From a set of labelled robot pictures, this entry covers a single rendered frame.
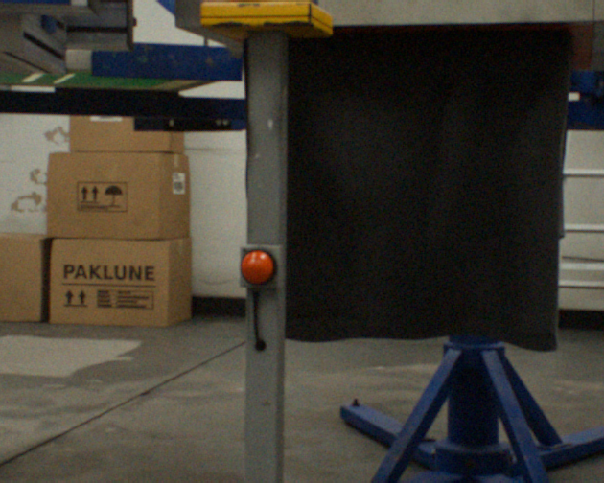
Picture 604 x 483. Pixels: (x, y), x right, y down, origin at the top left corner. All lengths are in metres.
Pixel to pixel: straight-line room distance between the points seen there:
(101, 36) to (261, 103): 0.49
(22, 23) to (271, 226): 0.38
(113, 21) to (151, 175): 4.31
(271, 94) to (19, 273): 5.07
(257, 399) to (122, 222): 4.79
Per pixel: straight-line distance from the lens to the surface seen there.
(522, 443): 2.93
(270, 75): 1.51
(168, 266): 6.24
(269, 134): 1.51
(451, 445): 3.14
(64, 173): 6.43
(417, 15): 1.68
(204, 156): 6.67
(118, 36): 1.95
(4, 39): 1.60
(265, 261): 1.48
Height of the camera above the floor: 0.76
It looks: 3 degrees down
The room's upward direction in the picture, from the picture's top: 1 degrees clockwise
